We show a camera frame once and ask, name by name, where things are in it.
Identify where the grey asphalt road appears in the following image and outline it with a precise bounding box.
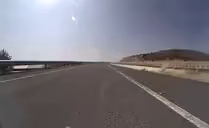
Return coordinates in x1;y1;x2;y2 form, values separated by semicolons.
0;63;209;128

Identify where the brown hill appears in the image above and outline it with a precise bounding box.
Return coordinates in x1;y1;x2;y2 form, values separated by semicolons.
119;48;209;63

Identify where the white painted edge line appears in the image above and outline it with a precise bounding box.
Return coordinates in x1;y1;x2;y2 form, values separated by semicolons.
107;63;209;128
0;64;84;85

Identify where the metal guardrail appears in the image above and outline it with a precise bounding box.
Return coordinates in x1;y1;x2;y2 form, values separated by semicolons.
157;62;209;71
0;59;84;71

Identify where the pale sandy verge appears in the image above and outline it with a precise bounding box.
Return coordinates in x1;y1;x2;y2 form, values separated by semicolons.
110;62;209;85

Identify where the small dark tree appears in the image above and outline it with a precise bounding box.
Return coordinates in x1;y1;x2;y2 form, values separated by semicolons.
0;48;13;75

